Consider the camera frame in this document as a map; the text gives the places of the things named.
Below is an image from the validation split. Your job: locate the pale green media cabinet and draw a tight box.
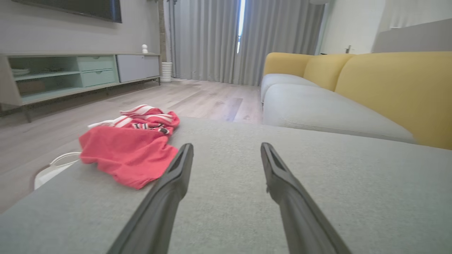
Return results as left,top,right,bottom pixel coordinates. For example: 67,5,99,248
0,52,161,123

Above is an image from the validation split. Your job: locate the yellow and grey sofa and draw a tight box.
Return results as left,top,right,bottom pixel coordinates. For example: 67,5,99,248
261,51,452,150

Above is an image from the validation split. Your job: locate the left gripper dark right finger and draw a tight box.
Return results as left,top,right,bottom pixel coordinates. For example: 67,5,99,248
260,142,353,254

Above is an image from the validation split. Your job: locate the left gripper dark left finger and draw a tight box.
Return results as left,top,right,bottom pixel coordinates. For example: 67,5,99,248
106,143,194,254

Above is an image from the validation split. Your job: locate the grey curtain panel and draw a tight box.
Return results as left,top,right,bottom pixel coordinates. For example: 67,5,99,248
233,0,325,86
164,0,244,84

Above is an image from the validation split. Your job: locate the red jersey with white sleeves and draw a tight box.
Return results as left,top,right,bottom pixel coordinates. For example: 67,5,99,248
78,104,180,190

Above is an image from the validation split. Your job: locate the grey fabric ottoman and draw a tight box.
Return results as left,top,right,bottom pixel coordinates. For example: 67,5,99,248
0,117,452,254

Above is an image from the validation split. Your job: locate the white laundry basket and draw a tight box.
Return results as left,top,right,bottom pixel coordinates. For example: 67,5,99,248
34,152,82,191

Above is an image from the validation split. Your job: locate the grey upholstered panel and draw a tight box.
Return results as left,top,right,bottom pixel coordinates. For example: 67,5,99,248
371,18,452,54

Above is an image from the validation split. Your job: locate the black wall television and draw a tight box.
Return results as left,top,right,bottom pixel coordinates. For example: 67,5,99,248
12,0,123,24

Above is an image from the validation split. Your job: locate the white ribbed planter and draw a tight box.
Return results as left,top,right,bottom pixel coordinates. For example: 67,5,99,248
161,62,173,83

